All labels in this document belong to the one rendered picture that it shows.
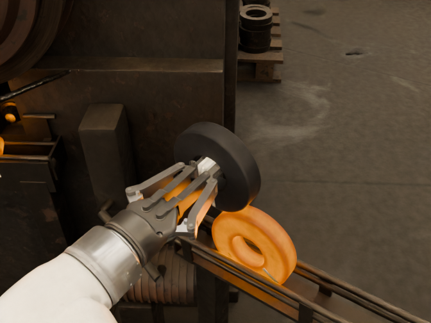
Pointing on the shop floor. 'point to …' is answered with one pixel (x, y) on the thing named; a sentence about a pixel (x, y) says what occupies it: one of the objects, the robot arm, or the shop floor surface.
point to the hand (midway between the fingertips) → (215, 161)
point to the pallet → (259, 41)
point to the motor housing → (159, 289)
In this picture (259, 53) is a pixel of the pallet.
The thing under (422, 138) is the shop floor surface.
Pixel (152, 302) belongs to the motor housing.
